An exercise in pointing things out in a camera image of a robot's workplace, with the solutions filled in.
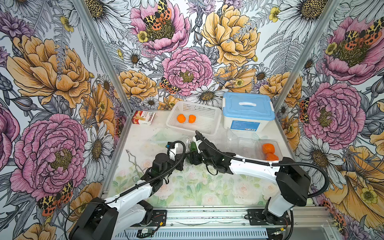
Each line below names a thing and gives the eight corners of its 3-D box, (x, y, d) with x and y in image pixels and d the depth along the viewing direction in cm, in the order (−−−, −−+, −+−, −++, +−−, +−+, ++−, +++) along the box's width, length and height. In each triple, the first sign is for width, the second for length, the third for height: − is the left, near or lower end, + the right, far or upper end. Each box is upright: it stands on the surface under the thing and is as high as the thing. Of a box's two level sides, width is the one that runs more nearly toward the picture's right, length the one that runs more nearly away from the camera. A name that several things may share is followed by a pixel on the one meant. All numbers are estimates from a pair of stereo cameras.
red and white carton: (130, 125, 114) (129, 122, 111) (135, 113, 121) (133, 110, 119) (152, 125, 114) (151, 122, 111) (155, 113, 121) (154, 110, 119)
